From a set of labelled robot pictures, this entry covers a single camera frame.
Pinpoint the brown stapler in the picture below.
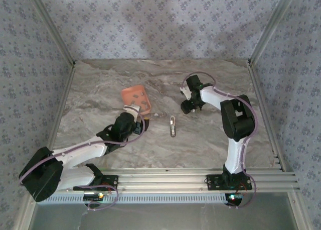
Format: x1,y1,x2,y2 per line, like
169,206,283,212
170,116,178,138

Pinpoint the pink plastic tray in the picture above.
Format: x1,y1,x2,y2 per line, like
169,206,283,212
120,84,152,115

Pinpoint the aluminium extrusion beam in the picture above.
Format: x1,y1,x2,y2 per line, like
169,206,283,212
27,167,301,193

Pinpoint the small controller board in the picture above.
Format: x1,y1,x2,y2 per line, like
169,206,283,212
225,193,245,203
83,193,105,202

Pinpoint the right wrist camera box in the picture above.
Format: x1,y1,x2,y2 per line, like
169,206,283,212
180,86,191,100

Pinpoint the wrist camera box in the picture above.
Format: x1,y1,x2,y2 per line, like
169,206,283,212
180,86,191,100
124,104,141,121

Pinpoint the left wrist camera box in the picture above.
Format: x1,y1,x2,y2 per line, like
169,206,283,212
124,104,141,121

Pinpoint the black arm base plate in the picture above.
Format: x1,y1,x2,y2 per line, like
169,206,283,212
73,175,119,191
206,174,253,190

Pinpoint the aluminium side rail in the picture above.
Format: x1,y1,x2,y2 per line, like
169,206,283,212
247,64,287,172
39,64,76,174

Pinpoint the purple cable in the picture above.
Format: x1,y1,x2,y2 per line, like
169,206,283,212
19,105,146,211
182,71,258,210

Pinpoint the grey slotted cable duct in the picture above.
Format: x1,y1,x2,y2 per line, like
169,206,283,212
50,192,228,205

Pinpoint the aluminium frame post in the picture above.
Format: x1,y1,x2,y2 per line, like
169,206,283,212
25,0,76,67
247,0,299,66

